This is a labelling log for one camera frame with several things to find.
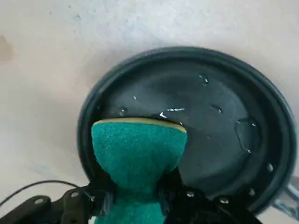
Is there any green and yellow sponge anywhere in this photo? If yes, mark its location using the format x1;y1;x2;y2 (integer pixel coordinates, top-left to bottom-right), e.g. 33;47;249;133
91;117;188;224

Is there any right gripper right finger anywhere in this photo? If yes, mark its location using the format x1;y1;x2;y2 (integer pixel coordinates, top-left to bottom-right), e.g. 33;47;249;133
160;169;264;224

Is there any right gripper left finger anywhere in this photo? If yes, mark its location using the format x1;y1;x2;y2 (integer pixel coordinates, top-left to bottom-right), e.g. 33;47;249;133
0;177;115;224

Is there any black pan grey handle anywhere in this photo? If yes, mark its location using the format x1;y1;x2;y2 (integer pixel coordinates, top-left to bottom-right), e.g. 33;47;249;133
77;46;299;216

